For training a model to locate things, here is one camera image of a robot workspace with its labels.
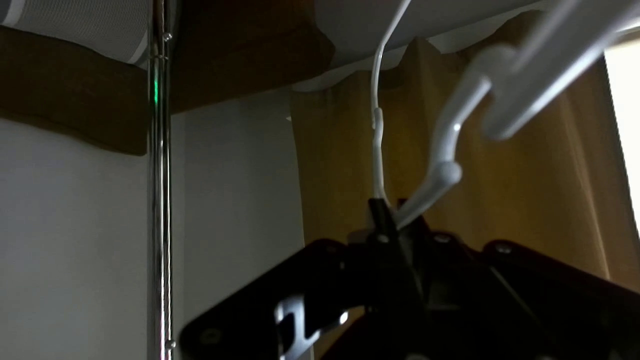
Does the white plastic hanger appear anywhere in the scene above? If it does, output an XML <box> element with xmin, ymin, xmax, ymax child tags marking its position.
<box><xmin>367</xmin><ymin>0</ymin><xmax>640</xmax><ymax>233</ymax></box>

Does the metal clothes rack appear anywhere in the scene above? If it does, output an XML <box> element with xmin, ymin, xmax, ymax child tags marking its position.
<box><xmin>146</xmin><ymin>0</ymin><xmax>177</xmax><ymax>360</ymax></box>

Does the bright window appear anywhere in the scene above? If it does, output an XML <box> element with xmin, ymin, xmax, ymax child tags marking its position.
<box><xmin>602</xmin><ymin>37</ymin><xmax>640</xmax><ymax>238</ymax></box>

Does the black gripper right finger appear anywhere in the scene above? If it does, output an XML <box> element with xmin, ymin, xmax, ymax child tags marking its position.
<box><xmin>395</xmin><ymin>197</ymin><xmax>435</xmax><ymax>259</ymax></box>

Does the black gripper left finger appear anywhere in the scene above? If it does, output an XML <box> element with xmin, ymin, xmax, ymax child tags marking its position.
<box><xmin>365</xmin><ymin>197</ymin><xmax>402</xmax><ymax>249</ymax></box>

